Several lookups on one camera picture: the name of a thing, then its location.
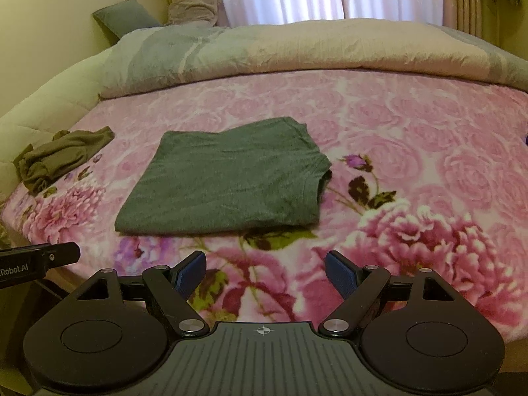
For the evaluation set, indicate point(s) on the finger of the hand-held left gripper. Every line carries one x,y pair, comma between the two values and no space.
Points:
57,253

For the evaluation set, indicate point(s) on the olive garment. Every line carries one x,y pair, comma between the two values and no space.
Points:
62,154

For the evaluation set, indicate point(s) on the grey and cream duvet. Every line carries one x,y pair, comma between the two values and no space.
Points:
330,45

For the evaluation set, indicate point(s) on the pink floral blanket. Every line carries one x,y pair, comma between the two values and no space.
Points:
392,132

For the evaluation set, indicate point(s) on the pink pillow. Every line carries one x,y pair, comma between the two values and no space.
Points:
192,10

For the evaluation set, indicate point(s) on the cream quilted headboard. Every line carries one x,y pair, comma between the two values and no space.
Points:
49,99

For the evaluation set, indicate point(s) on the grey t-shirt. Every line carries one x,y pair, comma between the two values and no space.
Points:
231,177

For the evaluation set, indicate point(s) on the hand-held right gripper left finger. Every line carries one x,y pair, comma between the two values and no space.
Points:
190,274

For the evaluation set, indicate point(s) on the grey pillow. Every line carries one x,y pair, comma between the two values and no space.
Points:
123,16

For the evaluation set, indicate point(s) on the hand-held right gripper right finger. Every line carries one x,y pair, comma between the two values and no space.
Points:
341,274

